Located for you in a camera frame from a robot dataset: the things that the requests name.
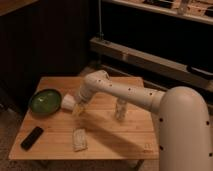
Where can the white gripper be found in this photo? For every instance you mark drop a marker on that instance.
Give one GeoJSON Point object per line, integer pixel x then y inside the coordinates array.
{"type": "Point", "coordinates": [83, 95]}

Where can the white ceramic cup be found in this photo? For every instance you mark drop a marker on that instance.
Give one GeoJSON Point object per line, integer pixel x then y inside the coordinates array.
{"type": "Point", "coordinates": [68, 102]}

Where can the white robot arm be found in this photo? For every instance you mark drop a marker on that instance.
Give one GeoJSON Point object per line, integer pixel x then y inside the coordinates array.
{"type": "Point", "coordinates": [184, 131]}

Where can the green ceramic bowl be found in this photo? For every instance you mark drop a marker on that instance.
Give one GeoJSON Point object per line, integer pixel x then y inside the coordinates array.
{"type": "Point", "coordinates": [45, 102]}

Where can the wooden table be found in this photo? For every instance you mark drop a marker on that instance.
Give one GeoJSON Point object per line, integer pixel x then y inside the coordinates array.
{"type": "Point", "coordinates": [94, 135]}

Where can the black remote control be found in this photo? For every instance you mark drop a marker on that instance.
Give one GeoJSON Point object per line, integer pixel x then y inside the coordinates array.
{"type": "Point", "coordinates": [31, 138]}

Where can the metal pole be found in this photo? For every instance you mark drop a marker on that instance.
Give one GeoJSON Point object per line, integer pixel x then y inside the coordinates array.
{"type": "Point", "coordinates": [100, 19]}

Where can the wooden shelf unit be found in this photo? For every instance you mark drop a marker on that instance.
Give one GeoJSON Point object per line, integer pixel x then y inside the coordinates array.
{"type": "Point", "coordinates": [173, 51]}

